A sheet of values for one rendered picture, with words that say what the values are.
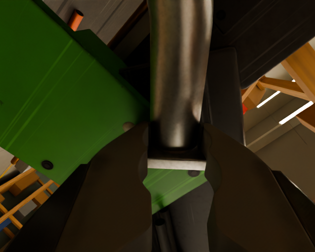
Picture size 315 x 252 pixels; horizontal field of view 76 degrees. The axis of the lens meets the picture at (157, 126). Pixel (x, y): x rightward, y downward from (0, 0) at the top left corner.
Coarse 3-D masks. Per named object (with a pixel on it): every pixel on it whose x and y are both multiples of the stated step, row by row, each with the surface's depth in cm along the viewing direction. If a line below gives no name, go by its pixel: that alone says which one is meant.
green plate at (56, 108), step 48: (0, 0) 11; (0, 48) 13; (48, 48) 13; (96, 48) 17; (0, 96) 14; (48, 96) 14; (96, 96) 14; (0, 144) 16; (48, 144) 16; (96, 144) 16
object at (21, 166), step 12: (144, 0) 22; (144, 12) 22; (132, 24) 23; (144, 24) 23; (120, 36) 24; (132, 36) 23; (144, 36) 23; (120, 48) 24; (132, 48) 24; (144, 48) 26; (132, 60) 27; (144, 60) 32; (24, 168) 34
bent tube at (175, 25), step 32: (160, 0) 8; (192, 0) 8; (160, 32) 9; (192, 32) 9; (160, 64) 10; (192, 64) 9; (160, 96) 10; (192, 96) 10; (160, 128) 11; (192, 128) 11; (160, 160) 11; (192, 160) 11
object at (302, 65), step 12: (300, 48) 74; (312, 48) 73; (288, 60) 76; (300, 60) 75; (312, 60) 75; (288, 72) 84; (300, 72) 77; (312, 72) 76; (300, 84) 82; (312, 84) 77; (312, 96) 80
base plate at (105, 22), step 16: (48, 0) 40; (64, 0) 43; (80, 0) 46; (96, 0) 51; (112, 0) 56; (128, 0) 62; (64, 16) 47; (96, 16) 56; (112, 16) 62; (128, 16) 70; (96, 32) 63; (112, 32) 71
